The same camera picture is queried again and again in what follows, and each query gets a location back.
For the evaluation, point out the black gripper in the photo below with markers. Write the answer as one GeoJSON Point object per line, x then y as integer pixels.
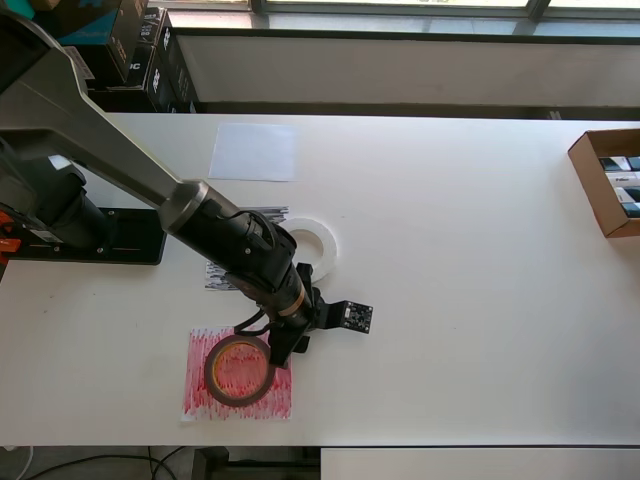
{"type": "Point", "coordinates": [281, 350]}

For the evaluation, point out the red tape roll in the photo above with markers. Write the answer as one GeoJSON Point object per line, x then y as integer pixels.
{"type": "Point", "coordinates": [235, 400]}

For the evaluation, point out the white tape roll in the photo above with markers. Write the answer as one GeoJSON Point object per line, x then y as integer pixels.
{"type": "Point", "coordinates": [327, 250]}

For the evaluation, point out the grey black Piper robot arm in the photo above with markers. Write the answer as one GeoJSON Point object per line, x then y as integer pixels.
{"type": "Point", "coordinates": [100, 140]}

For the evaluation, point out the black scribbled paper sheet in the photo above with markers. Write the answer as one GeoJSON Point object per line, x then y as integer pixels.
{"type": "Point", "coordinates": [215, 280]}

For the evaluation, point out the red scribbled paper sheet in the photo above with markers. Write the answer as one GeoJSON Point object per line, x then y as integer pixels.
{"type": "Point", "coordinates": [197, 395]}

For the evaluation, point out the white board panel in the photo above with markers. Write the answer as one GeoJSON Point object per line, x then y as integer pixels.
{"type": "Point", "coordinates": [450, 467]}

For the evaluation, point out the blank white paper sheet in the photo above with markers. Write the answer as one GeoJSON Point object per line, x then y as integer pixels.
{"type": "Point", "coordinates": [250, 152]}

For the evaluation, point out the black printed product box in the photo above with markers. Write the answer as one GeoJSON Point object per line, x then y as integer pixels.
{"type": "Point", "coordinates": [175, 75]}
{"type": "Point", "coordinates": [125, 40]}

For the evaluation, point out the orange clamp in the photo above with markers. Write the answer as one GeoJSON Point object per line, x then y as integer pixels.
{"type": "Point", "coordinates": [10, 245]}

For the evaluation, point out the black box with white label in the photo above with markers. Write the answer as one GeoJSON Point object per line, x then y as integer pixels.
{"type": "Point", "coordinates": [115, 70]}

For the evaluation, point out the open brown cardboard box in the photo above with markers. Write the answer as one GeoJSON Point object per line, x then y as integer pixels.
{"type": "Point", "coordinates": [585, 165]}

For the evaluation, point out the small white black carton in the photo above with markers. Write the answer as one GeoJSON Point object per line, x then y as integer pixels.
{"type": "Point", "coordinates": [635, 163]}
{"type": "Point", "coordinates": [612, 163]}
{"type": "Point", "coordinates": [622, 179]}
{"type": "Point", "coordinates": [630, 195]}
{"type": "Point", "coordinates": [632, 210]}

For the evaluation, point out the teal product box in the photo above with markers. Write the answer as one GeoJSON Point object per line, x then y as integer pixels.
{"type": "Point", "coordinates": [90, 30]}

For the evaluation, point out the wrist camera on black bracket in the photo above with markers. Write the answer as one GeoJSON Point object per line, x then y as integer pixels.
{"type": "Point", "coordinates": [357, 317]}

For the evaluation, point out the black table frame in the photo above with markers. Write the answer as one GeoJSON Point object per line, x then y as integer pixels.
{"type": "Point", "coordinates": [210, 465]}

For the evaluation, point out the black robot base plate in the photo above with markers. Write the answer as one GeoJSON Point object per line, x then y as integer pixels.
{"type": "Point", "coordinates": [130, 245]}

